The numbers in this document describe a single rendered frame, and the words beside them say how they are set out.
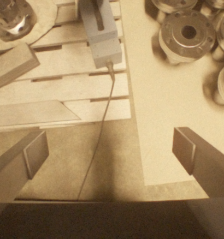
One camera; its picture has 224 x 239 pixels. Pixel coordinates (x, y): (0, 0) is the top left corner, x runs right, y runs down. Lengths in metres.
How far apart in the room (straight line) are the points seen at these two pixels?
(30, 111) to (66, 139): 0.26
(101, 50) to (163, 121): 0.51
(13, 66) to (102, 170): 0.72
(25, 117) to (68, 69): 0.33
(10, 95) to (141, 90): 0.73
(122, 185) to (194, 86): 0.71
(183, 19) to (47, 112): 0.80
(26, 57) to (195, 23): 0.84
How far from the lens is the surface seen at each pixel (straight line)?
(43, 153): 0.17
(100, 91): 0.88
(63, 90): 0.93
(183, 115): 1.05
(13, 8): 1.12
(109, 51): 0.84
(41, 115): 0.91
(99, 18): 0.81
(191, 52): 0.90
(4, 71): 1.00
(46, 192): 1.11
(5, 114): 1.02
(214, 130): 1.11
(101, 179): 1.01
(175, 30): 0.93
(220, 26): 1.03
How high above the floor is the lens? 0.98
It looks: 82 degrees down
